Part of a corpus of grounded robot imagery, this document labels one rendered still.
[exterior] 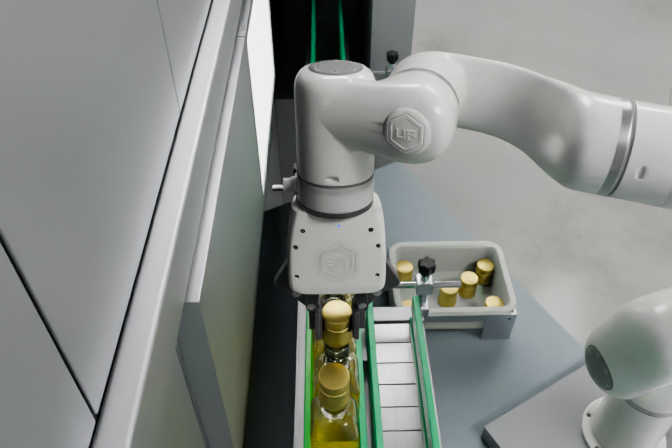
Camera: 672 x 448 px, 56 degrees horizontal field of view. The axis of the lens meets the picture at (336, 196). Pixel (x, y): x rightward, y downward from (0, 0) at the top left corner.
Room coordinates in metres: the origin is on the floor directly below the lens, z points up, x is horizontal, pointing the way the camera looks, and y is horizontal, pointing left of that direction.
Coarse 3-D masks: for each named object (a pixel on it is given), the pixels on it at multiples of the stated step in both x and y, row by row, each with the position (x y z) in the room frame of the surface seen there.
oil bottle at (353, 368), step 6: (318, 354) 0.44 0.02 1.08; (354, 354) 0.44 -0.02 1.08; (318, 360) 0.43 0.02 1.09; (324, 360) 0.43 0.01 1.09; (354, 360) 0.43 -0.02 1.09; (318, 366) 0.42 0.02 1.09; (348, 366) 0.42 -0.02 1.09; (354, 366) 0.42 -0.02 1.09; (318, 372) 0.41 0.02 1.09; (354, 372) 0.41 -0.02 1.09; (354, 378) 0.41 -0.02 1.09; (318, 384) 0.40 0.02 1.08; (354, 384) 0.40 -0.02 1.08; (318, 390) 0.40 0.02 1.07; (354, 390) 0.40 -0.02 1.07; (354, 396) 0.40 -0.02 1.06
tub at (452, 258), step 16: (400, 256) 0.84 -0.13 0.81; (416, 256) 0.84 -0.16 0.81; (432, 256) 0.85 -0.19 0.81; (448, 256) 0.85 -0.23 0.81; (464, 256) 0.85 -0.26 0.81; (480, 256) 0.85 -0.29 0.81; (496, 256) 0.83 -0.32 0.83; (416, 272) 0.84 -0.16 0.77; (448, 272) 0.84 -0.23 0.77; (496, 272) 0.80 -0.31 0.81; (480, 288) 0.80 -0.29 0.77; (496, 288) 0.78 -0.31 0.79; (512, 288) 0.74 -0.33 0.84; (400, 304) 0.70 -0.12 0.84; (432, 304) 0.76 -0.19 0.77; (464, 304) 0.76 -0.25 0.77; (480, 304) 0.76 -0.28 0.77; (512, 304) 0.70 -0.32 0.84
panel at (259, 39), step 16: (256, 0) 1.02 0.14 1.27; (256, 16) 1.00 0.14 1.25; (256, 32) 0.98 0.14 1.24; (256, 48) 0.95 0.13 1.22; (256, 64) 0.93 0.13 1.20; (272, 64) 1.22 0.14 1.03; (256, 80) 0.91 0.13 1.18; (272, 80) 1.19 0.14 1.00; (256, 96) 0.89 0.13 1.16; (256, 112) 0.87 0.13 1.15; (256, 128) 0.85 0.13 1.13
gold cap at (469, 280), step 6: (462, 276) 0.79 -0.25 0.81; (468, 276) 0.79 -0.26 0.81; (474, 276) 0.79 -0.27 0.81; (462, 282) 0.78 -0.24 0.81; (468, 282) 0.78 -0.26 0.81; (474, 282) 0.78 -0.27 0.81; (462, 288) 0.78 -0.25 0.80; (468, 288) 0.77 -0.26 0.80; (474, 288) 0.77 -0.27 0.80; (462, 294) 0.77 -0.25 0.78; (468, 294) 0.77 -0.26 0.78; (474, 294) 0.78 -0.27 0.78
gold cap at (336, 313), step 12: (336, 300) 0.44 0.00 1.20; (324, 312) 0.42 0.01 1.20; (336, 312) 0.42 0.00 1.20; (348, 312) 0.42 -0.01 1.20; (324, 324) 0.41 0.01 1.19; (336, 324) 0.41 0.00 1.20; (348, 324) 0.41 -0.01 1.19; (324, 336) 0.41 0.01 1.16; (336, 336) 0.41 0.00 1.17; (348, 336) 0.41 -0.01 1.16
